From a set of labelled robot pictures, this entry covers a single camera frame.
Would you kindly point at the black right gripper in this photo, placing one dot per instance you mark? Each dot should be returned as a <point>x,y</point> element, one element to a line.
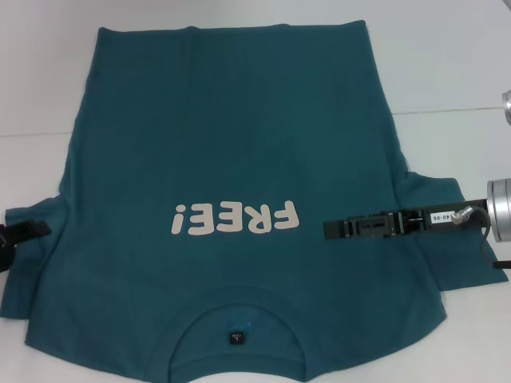
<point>423,221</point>

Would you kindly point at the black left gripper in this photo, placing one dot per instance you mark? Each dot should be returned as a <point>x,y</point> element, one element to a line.
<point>8,255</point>

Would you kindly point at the teal blue FREE! t-shirt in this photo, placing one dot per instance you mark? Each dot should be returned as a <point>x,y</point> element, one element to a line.
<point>223,139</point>

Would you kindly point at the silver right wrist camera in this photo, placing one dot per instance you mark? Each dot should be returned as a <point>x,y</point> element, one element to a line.
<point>507,107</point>

